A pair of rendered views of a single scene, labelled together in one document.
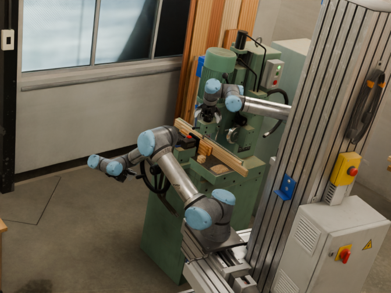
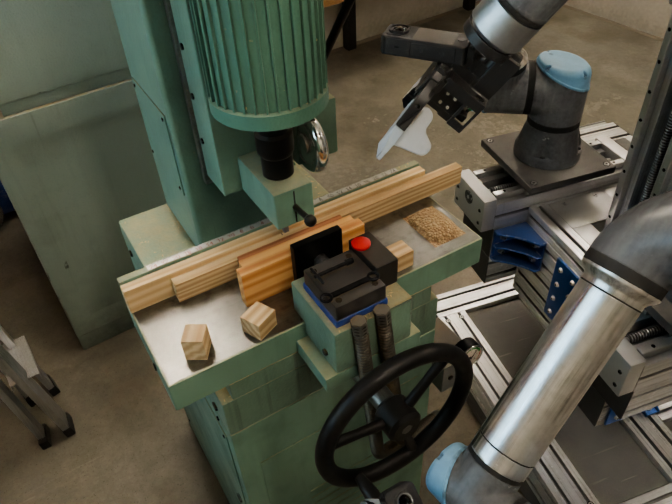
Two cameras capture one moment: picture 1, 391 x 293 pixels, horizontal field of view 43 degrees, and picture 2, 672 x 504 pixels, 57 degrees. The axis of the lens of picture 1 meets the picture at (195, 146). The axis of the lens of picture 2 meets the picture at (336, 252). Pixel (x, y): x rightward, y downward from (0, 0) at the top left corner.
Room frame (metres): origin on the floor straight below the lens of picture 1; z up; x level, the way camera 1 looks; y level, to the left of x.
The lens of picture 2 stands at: (2.40, 0.74, 1.64)
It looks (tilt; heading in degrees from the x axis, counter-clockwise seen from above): 42 degrees down; 287
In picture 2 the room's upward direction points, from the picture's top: 3 degrees counter-clockwise
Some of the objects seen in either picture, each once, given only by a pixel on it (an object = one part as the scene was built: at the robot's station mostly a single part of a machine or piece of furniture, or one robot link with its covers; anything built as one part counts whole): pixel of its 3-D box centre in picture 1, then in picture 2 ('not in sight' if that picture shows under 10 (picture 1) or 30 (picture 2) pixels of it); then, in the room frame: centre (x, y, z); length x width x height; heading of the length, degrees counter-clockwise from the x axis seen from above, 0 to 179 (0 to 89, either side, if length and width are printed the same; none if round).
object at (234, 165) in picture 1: (211, 149); (330, 225); (2.67, -0.10, 0.92); 0.60 x 0.02 x 0.04; 46
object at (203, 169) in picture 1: (188, 154); (325, 296); (2.64, 0.03, 0.87); 0.61 x 0.30 x 0.06; 46
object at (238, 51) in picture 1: (240, 45); not in sight; (2.83, -0.13, 1.54); 0.08 x 0.08 x 0.17; 46
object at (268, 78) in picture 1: (272, 74); not in sight; (2.86, -0.36, 1.40); 0.10 x 0.06 x 0.16; 136
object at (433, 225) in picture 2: (220, 167); (433, 222); (2.49, -0.16, 0.91); 0.10 x 0.07 x 0.02; 136
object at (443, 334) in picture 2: not in sight; (440, 354); (2.45, -0.13, 0.58); 0.12 x 0.08 x 0.08; 136
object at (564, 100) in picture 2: not in sight; (556, 87); (2.28, -0.59, 0.98); 0.13 x 0.12 x 0.14; 5
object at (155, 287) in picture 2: (206, 142); (287, 233); (2.74, -0.06, 0.93); 0.60 x 0.02 x 0.05; 46
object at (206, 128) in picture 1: (208, 127); (276, 188); (2.74, -0.05, 1.03); 0.14 x 0.07 x 0.09; 136
